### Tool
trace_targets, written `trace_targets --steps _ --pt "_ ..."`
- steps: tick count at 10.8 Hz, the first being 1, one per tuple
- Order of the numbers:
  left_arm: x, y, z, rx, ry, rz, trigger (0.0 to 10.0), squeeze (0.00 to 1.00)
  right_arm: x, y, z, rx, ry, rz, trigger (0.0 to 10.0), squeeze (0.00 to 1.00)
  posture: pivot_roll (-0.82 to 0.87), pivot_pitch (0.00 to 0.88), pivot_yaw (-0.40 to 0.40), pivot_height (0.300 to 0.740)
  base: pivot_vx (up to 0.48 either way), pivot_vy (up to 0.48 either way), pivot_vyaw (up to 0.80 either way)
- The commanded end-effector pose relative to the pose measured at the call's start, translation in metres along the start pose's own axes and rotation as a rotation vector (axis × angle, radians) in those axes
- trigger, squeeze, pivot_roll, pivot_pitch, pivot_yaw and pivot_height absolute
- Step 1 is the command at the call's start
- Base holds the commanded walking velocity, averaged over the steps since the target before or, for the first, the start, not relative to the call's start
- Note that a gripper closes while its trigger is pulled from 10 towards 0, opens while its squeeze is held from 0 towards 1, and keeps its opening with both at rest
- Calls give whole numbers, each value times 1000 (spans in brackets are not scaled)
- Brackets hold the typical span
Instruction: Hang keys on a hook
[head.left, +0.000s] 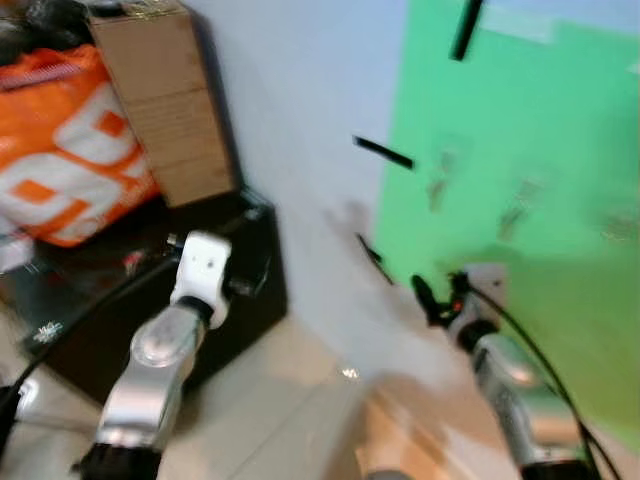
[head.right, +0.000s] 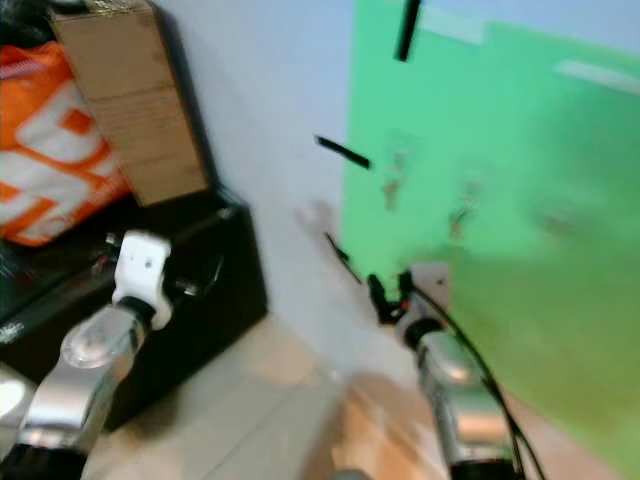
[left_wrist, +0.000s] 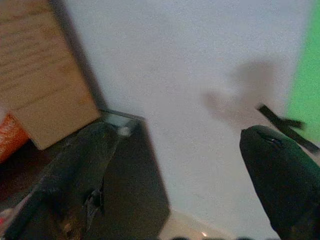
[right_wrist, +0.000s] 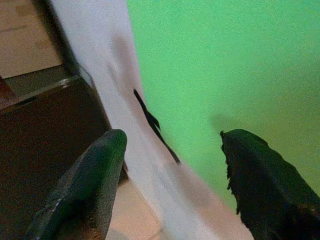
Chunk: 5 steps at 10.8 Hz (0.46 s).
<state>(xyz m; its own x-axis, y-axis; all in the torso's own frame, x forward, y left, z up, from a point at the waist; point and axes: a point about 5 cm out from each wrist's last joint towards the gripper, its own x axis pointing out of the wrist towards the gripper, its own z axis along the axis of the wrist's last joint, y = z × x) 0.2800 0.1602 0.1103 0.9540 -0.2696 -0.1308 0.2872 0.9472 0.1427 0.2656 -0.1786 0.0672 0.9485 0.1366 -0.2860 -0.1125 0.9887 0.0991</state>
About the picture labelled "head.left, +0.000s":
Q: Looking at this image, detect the black case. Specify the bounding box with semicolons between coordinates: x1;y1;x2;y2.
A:
0;188;288;404

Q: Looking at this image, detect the green board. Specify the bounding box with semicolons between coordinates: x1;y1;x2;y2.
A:
374;0;640;453

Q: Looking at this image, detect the brown cardboard box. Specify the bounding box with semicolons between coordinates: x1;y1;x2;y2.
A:
88;0;241;207

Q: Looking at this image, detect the white tape strip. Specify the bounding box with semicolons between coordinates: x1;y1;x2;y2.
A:
480;8;557;43

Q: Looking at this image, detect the orange and white bag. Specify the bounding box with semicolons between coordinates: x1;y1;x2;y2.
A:
0;44;161;248

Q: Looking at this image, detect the black bag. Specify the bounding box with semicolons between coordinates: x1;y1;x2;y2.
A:
0;0;93;63

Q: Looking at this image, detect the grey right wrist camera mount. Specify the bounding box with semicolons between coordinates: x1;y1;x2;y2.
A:
460;263;507;321

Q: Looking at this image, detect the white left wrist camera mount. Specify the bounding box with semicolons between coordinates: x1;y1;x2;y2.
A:
170;231;234;307

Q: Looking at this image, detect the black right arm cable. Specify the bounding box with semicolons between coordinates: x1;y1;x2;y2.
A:
462;282;607;480

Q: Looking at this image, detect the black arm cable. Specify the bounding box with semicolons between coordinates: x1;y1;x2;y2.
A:
462;282;607;480
0;255;183;456

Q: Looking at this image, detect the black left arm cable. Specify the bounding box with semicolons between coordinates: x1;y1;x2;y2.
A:
0;255;183;456

